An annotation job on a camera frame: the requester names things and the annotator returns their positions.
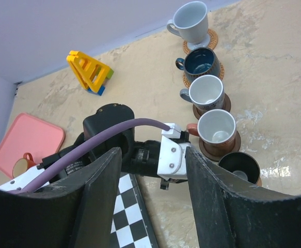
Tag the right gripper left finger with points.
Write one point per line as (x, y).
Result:
(76, 211)

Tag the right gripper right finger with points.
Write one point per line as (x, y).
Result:
(231, 212)

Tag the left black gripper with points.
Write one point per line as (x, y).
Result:
(139, 158)

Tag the dark brown cup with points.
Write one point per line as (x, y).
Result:
(242, 165)

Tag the black white chessboard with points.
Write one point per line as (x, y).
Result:
(131, 224)

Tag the dark wooden coaster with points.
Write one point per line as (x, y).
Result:
(227, 107)
(215, 152)

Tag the orange cup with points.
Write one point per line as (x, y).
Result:
(23, 164)

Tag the pink patterned cup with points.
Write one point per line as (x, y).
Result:
(216, 128)

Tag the woven rattan coaster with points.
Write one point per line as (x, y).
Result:
(221, 76)
(212, 44)

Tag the grey printed mug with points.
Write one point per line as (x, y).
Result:
(205, 92)

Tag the dark blue cup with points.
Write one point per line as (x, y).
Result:
(199, 62)

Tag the light blue cup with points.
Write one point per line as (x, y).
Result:
(190, 22)

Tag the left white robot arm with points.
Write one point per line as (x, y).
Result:
(16, 184)

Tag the pink plastic tray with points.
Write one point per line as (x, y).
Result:
(30, 134)

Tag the yellow blue block structure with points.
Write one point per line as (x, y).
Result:
(91, 73)

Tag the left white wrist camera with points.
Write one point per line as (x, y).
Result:
(172, 162)

